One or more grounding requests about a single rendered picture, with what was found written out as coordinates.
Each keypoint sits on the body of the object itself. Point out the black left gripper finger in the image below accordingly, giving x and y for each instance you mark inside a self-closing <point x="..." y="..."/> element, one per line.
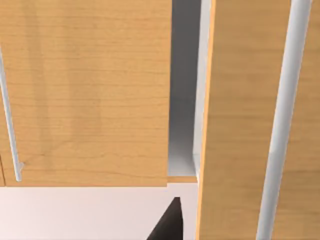
<point x="172" y="222"/>

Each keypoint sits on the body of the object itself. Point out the wooden cupboard with grey inside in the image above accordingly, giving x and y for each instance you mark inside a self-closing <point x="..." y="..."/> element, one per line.
<point x="182" y="100"/>

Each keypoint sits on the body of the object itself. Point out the open wooden cupboard door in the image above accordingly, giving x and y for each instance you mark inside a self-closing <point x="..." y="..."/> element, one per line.
<point x="240" y="125"/>

